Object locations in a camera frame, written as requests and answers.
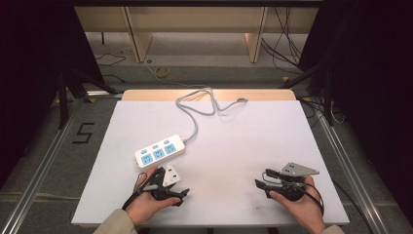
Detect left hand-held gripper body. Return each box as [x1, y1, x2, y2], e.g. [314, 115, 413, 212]
[141, 162, 183, 201]

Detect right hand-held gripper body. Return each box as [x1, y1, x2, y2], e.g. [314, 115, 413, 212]
[268, 161, 320, 203]

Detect person's right hand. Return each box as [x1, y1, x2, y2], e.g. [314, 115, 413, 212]
[268, 175, 326, 234]

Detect person's left hand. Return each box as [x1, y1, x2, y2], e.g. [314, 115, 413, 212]
[124, 165, 181, 227]

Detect white power strip blue sockets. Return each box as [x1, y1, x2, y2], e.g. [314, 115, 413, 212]
[133, 134, 187, 170]

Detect white table board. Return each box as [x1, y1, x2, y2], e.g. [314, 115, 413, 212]
[70, 98, 351, 227]

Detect wooden table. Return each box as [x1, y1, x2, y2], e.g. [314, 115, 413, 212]
[120, 88, 298, 102]

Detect black metal stand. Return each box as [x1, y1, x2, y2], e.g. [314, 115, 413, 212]
[56, 67, 119, 131]
[278, 58, 335, 128]

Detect yellow tape roll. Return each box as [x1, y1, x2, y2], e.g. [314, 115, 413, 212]
[153, 65, 170, 79]

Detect dark curtain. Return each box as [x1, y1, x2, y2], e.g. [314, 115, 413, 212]
[0, 0, 105, 189]
[296, 0, 413, 225]

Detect beige wooden shelf unit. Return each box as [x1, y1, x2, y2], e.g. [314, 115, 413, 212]
[73, 6, 319, 64]

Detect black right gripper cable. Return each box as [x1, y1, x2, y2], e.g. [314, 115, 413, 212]
[303, 182, 325, 216]

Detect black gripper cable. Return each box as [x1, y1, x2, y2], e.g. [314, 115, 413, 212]
[303, 182, 325, 216]
[121, 171, 156, 212]

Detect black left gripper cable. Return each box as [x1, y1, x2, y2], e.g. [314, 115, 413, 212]
[121, 171, 156, 212]

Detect aluminium floor rail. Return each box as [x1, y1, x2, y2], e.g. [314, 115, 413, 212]
[316, 111, 391, 234]
[0, 97, 86, 234]

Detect grey power strip cable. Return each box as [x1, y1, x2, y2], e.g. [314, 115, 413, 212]
[174, 87, 242, 144]

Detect bundle of black floor cables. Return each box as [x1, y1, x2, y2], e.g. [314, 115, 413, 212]
[260, 7, 305, 76]

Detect thin black floor cable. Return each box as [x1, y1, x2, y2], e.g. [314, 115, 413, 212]
[94, 52, 128, 84]

